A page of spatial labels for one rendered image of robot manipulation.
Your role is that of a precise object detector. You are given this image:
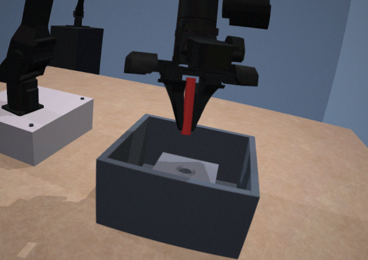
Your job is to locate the red peg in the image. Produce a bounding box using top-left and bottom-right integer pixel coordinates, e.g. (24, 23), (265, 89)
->
(181, 78), (196, 135)

